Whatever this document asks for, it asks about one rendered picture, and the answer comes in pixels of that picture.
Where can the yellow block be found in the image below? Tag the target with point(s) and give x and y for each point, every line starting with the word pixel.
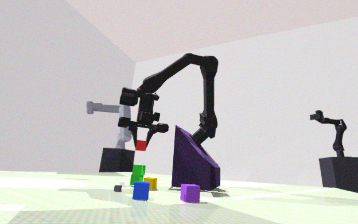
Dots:
pixel 152 181

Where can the green block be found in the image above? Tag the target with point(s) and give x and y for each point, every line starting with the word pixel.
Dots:
pixel 138 170
pixel 136 178

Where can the red block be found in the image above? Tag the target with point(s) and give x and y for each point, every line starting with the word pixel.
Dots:
pixel 141 145

